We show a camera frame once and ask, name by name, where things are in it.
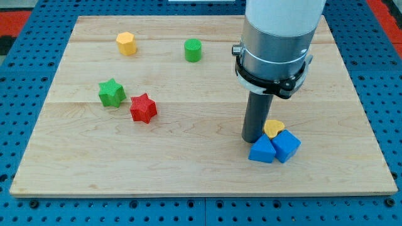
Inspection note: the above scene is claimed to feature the green star block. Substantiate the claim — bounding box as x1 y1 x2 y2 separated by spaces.
98 78 126 108

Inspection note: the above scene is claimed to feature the blue triangle block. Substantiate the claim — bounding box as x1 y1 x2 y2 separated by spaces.
248 134 276 163

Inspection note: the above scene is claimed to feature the green cylinder block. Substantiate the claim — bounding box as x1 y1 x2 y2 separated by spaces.
184 38 202 62

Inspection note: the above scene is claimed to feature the yellow heart block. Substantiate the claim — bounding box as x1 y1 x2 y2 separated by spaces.
263 119 285 139

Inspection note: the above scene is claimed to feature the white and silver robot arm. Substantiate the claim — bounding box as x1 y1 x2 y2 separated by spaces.
232 0 326 99

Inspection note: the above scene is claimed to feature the yellow hexagon block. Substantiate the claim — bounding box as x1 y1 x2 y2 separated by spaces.
116 32 137 56

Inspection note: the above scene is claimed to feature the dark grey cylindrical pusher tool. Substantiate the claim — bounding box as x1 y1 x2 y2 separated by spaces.
242 92 273 143

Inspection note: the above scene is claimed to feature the light wooden board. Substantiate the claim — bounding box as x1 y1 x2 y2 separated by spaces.
9 16 398 198

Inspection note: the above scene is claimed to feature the red star block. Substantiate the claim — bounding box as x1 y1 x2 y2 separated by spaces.
130 93 157 124

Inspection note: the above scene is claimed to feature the blue cube block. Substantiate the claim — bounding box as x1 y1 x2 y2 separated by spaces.
271 129 302 163

